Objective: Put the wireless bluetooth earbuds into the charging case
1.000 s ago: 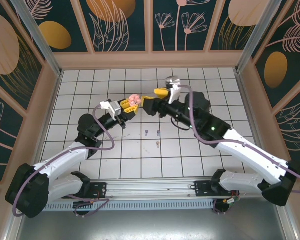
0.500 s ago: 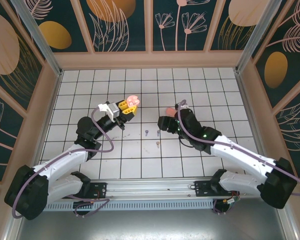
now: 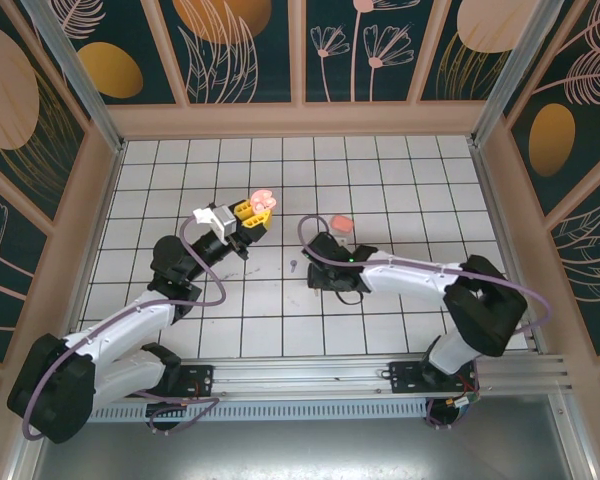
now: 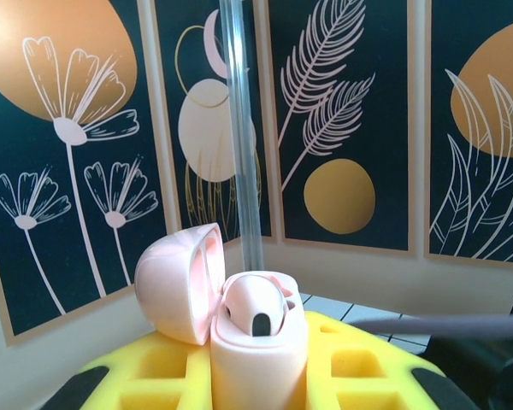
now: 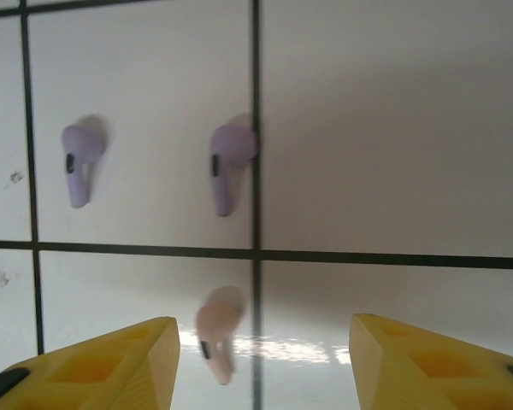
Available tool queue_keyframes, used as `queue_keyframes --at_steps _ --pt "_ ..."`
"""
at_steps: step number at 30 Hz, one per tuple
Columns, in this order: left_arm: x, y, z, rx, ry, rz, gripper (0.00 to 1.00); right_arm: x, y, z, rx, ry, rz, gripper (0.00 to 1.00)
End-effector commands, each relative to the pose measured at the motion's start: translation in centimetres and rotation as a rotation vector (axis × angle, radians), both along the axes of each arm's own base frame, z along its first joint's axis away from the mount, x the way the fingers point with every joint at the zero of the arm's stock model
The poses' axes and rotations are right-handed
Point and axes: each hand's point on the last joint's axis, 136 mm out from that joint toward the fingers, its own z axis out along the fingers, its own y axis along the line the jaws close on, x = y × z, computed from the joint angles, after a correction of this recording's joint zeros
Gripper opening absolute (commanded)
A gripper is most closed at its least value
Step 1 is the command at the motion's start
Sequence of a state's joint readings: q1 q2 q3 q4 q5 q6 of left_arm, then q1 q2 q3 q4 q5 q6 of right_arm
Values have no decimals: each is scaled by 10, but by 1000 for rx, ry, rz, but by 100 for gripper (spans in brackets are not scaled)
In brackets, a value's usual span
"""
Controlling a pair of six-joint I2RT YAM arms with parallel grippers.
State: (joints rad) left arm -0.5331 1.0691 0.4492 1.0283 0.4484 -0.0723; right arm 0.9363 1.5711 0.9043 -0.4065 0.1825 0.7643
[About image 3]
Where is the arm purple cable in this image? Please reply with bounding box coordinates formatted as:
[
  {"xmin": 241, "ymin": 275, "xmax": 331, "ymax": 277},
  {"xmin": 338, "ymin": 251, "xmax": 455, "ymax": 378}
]
[
  {"xmin": 297, "ymin": 215, "xmax": 552, "ymax": 430},
  {"xmin": 22, "ymin": 215, "xmax": 227, "ymax": 441}
]

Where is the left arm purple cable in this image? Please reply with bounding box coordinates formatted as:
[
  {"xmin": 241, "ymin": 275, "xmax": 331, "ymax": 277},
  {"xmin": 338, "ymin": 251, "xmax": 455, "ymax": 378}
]
[{"xmin": 22, "ymin": 215, "xmax": 227, "ymax": 441}]

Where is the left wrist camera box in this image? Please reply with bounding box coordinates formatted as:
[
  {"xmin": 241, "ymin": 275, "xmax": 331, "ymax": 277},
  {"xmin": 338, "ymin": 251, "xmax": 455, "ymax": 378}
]
[{"xmin": 192, "ymin": 203, "xmax": 239, "ymax": 247}]

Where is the aluminium corner post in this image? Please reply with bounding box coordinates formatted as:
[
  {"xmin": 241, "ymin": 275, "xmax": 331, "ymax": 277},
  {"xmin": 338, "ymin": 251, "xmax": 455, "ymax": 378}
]
[
  {"xmin": 22, "ymin": 0, "xmax": 127, "ymax": 154},
  {"xmin": 468, "ymin": 0, "xmax": 567, "ymax": 150}
]

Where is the aluminium frame bar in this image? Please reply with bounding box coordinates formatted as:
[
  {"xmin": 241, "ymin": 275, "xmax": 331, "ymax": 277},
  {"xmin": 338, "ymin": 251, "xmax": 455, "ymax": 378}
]
[
  {"xmin": 7, "ymin": 399, "xmax": 51, "ymax": 480},
  {"xmin": 549, "ymin": 384, "xmax": 599, "ymax": 480}
]

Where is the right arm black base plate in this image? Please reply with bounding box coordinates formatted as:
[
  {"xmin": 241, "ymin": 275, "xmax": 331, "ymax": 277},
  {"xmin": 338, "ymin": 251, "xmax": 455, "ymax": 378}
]
[{"xmin": 388, "ymin": 360, "xmax": 481, "ymax": 397}]

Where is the aluminium mounting rail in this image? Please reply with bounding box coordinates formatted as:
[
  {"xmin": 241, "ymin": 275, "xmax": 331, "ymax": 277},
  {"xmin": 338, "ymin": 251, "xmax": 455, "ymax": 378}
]
[{"xmin": 27, "ymin": 353, "xmax": 579, "ymax": 402}]

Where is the grey metal sheet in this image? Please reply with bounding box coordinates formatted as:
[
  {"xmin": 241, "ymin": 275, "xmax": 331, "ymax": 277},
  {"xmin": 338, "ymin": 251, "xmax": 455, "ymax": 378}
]
[{"xmin": 29, "ymin": 419, "xmax": 581, "ymax": 480}]

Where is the light pink round charging case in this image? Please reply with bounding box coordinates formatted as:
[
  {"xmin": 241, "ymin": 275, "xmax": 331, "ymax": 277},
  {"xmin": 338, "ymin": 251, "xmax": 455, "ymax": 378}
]
[{"xmin": 248, "ymin": 187, "xmax": 279, "ymax": 211}]

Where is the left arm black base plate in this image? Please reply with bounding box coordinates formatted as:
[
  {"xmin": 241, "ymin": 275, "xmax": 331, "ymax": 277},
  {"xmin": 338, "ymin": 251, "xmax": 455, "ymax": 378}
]
[{"xmin": 144, "ymin": 364, "xmax": 216, "ymax": 399}]

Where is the aluminium side rail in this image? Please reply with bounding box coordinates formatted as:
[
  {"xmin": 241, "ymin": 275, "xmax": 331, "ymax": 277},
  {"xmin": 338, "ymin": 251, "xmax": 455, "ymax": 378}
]
[{"xmin": 472, "ymin": 144, "xmax": 549, "ymax": 356}]

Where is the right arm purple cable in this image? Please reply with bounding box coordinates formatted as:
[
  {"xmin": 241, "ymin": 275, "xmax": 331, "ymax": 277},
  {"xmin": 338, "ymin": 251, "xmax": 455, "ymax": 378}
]
[{"xmin": 297, "ymin": 215, "xmax": 552, "ymax": 430}]

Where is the grey slotted cable duct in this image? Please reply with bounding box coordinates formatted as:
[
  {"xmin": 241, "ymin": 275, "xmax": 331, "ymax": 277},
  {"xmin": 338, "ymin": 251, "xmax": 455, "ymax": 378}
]
[{"xmin": 44, "ymin": 402, "xmax": 431, "ymax": 424}]

